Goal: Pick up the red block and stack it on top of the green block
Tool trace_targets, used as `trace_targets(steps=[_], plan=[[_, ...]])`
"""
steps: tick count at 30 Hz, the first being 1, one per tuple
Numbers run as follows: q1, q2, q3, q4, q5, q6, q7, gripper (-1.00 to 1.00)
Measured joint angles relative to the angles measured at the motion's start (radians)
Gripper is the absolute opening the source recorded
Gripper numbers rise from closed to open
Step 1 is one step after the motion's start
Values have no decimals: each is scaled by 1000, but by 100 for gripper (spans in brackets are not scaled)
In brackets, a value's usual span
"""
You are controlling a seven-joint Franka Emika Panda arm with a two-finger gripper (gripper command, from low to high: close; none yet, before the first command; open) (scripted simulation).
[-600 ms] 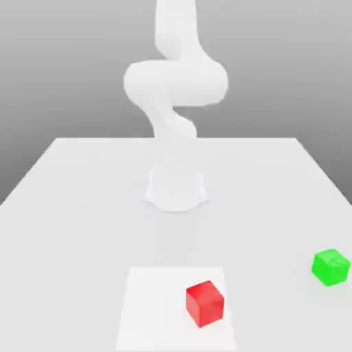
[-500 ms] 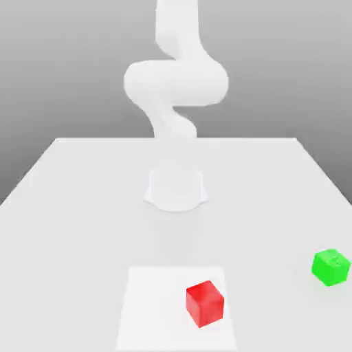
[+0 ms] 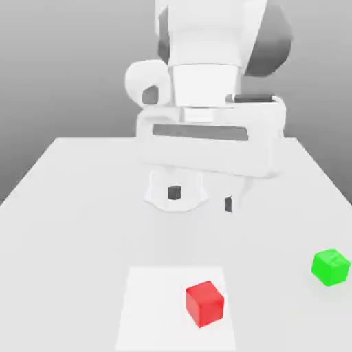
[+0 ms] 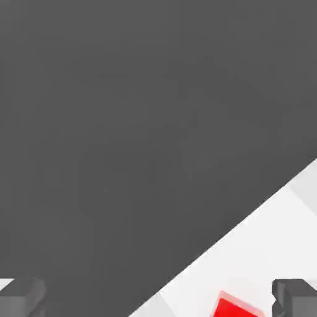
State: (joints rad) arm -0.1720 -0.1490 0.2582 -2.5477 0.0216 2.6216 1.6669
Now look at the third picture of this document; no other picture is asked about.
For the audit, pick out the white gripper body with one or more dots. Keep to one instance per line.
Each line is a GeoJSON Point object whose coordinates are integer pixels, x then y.
{"type": "Point", "coordinates": [209, 154]}

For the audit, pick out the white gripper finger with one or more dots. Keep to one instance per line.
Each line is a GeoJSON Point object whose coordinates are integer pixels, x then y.
{"type": "Point", "coordinates": [228, 204]}
{"type": "Point", "coordinates": [174, 192]}

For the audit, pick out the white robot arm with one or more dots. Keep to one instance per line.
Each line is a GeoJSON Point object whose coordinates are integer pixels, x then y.
{"type": "Point", "coordinates": [203, 35]}

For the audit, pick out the small red cube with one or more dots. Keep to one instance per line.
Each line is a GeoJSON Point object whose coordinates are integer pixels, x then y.
{"type": "Point", "coordinates": [205, 304]}

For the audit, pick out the small green cube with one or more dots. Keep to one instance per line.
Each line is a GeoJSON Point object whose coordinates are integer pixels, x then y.
{"type": "Point", "coordinates": [330, 267]}

